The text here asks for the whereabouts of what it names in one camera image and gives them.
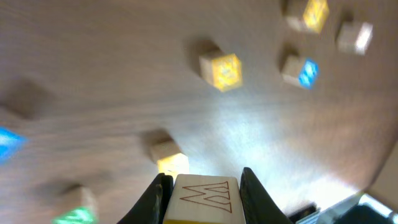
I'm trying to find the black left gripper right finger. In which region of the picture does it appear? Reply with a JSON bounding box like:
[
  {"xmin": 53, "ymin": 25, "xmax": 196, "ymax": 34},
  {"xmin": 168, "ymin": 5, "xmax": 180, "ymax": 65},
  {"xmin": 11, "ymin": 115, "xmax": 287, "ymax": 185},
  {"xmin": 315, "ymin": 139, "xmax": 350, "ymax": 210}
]
[{"xmin": 239, "ymin": 167, "xmax": 292, "ymax": 224}]

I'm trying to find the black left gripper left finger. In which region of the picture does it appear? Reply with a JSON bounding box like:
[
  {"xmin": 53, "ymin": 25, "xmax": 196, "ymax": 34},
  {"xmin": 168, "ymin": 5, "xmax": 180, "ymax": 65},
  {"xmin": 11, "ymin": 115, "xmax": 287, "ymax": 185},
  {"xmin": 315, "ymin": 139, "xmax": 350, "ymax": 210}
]
[{"xmin": 118, "ymin": 173, "xmax": 174, "ymax": 224}]

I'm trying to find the yellow S letter block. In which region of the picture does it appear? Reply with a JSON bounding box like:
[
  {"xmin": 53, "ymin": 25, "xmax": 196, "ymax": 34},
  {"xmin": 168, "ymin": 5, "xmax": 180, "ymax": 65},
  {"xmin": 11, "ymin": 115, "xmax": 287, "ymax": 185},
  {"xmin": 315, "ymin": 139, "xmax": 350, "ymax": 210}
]
[{"xmin": 150, "ymin": 139, "xmax": 190, "ymax": 179}]

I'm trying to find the green R letter block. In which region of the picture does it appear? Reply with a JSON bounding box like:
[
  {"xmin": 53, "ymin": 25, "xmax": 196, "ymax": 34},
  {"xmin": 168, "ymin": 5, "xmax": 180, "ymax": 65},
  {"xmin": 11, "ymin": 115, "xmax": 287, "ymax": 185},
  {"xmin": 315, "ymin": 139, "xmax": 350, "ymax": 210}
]
[{"xmin": 51, "ymin": 185, "xmax": 98, "ymax": 224}]

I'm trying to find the yellow E letter block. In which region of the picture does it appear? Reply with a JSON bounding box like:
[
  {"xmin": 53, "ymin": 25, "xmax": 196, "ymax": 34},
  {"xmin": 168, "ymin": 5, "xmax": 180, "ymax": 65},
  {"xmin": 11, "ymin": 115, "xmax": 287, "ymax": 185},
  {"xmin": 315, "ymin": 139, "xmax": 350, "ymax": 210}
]
[{"xmin": 199, "ymin": 50, "xmax": 243, "ymax": 92}]

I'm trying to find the blue E letter block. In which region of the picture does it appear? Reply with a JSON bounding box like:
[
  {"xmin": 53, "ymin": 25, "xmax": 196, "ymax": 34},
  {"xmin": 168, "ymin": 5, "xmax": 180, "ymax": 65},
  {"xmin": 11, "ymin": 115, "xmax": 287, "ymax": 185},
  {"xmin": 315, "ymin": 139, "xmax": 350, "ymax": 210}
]
[{"xmin": 281, "ymin": 55, "xmax": 320, "ymax": 89}]

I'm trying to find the blue P letter block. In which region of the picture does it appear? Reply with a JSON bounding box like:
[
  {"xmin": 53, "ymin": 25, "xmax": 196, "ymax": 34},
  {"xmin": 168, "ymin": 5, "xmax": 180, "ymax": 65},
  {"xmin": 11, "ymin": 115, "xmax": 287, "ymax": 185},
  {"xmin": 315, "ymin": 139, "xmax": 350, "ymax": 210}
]
[{"xmin": 1, "ymin": 127, "xmax": 27, "ymax": 164}]

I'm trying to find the yellow block middle right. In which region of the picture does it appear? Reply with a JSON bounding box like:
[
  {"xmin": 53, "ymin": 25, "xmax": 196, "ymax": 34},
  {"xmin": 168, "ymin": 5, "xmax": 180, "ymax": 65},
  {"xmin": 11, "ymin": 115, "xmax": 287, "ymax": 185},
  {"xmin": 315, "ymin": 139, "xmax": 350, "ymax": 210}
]
[{"xmin": 284, "ymin": 0, "xmax": 330, "ymax": 34}]

